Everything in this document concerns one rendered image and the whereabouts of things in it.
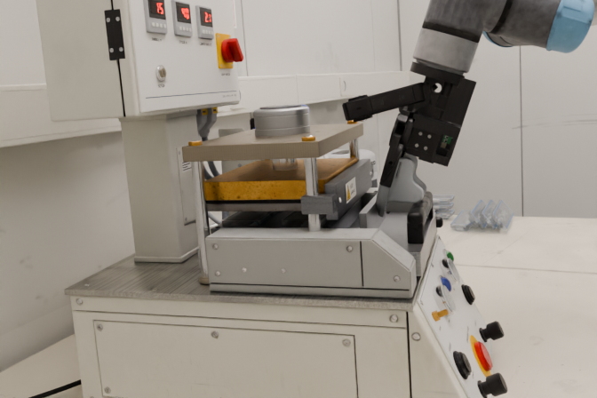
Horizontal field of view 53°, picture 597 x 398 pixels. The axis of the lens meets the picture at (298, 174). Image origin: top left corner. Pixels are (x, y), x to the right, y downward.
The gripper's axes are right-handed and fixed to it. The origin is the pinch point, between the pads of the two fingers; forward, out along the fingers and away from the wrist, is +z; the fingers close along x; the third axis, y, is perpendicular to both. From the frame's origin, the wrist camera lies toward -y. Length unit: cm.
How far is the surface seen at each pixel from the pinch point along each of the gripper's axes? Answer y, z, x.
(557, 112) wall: 45, -12, 236
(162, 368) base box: -18.6, 25.6, -17.0
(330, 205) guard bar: -4.0, -1.6, -13.7
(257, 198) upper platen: -14.1, 1.7, -10.3
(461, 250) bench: 16, 21, 67
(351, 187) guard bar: -3.8, -2.2, -3.8
